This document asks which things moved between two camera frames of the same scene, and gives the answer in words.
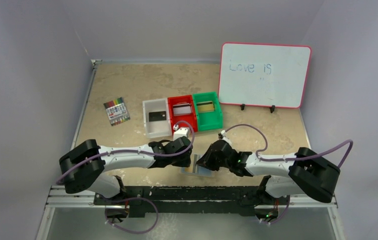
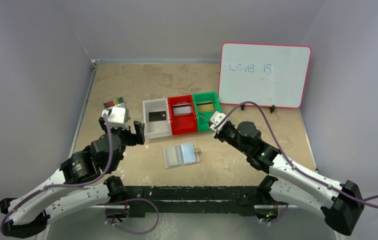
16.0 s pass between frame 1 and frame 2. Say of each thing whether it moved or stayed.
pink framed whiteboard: stayed
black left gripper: moved
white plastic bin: stayed
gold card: stayed
